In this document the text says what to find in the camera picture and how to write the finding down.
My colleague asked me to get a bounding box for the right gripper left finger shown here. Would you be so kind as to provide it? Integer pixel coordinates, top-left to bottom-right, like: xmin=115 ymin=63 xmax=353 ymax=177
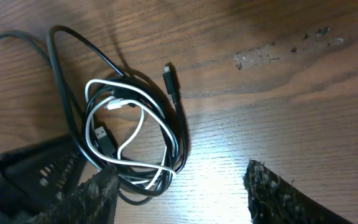
xmin=27 ymin=165 xmax=119 ymax=224

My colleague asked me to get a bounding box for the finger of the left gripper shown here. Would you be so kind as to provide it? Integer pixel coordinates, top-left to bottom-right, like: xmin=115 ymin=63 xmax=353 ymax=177
xmin=0 ymin=135 xmax=86 ymax=223

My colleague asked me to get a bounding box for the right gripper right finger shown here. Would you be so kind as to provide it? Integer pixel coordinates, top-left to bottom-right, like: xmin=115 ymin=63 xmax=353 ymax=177
xmin=243 ymin=160 xmax=350 ymax=224

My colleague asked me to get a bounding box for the white USB cable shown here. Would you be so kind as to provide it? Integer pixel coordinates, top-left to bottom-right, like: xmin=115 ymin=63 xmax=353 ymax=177
xmin=84 ymin=78 xmax=178 ymax=190

